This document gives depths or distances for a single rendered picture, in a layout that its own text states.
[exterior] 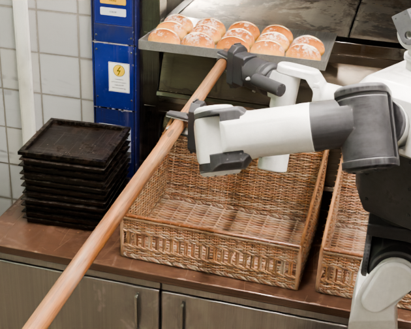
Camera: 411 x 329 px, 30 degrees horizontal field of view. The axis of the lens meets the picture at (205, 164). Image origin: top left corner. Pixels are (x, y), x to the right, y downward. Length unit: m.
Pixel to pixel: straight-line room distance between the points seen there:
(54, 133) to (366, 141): 1.46
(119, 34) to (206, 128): 1.21
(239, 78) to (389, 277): 0.73
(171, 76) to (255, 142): 1.26
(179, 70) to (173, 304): 0.78
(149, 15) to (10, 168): 0.86
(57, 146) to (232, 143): 1.20
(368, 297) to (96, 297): 1.01
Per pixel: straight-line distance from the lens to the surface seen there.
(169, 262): 2.34
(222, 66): 2.10
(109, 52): 2.63
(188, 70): 2.60
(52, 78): 2.79
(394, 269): 1.66
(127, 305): 2.41
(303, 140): 1.37
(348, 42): 2.47
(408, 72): 1.55
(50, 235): 2.51
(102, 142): 2.53
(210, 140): 1.43
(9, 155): 3.00
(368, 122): 1.35
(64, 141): 2.54
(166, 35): 2.28
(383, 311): 1.73
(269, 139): 1.37
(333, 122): 1.36
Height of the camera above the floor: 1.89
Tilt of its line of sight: 26 degrees down
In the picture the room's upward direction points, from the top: 2 degrees clockwise
